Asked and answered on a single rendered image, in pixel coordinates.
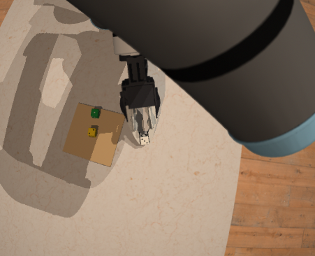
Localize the green die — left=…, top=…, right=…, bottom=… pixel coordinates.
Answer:
left=91, top=109, right=100, bottom=118

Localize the yellow die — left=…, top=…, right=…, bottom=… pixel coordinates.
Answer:
left=87, top=128, right=97, bottom=137

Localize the white die with black pips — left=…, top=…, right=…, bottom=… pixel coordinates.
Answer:
left=140, top=134, right=149, bottom=145

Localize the orange flat mat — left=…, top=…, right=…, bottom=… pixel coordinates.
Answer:
left=63, top=103, right=125, bottom=166

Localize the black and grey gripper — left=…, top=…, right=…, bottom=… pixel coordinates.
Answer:
left=119, top=54, right=161, bottom=144

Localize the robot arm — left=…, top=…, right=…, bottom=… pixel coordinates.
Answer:
left=67, top=0, right=315, bottom=157

